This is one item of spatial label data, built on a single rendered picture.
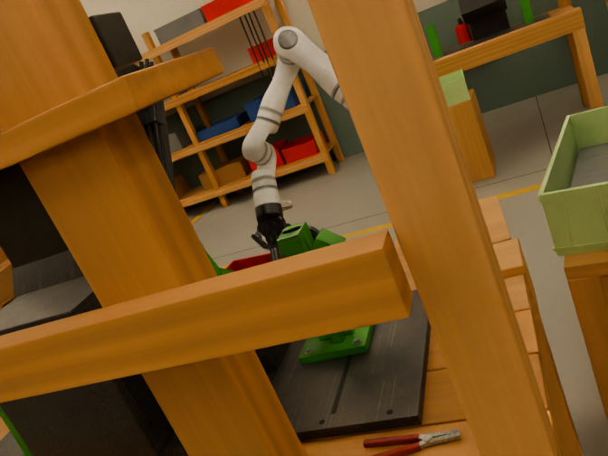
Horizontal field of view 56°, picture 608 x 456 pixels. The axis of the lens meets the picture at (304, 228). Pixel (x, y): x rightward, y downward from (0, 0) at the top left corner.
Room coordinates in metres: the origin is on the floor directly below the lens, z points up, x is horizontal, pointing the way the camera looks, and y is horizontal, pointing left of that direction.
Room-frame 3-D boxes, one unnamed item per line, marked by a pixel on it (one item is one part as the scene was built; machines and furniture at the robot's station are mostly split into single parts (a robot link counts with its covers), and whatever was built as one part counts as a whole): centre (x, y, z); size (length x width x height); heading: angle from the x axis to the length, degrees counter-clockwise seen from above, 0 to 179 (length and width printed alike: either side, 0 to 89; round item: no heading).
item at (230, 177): (7.12, 0.69, 1.10); 3.01 x 0.55 x 2.20; 64
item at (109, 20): (0.86, 0.19, 1.59); 0.15 x 0.07 x 0.07; 67
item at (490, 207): (1.52, -0.38, 0.83); 0.32 x 0.32 x 0.04; 71
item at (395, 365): (1.18, 0.38, 0.89); 1.10 x 0.42 x 0.02; 67
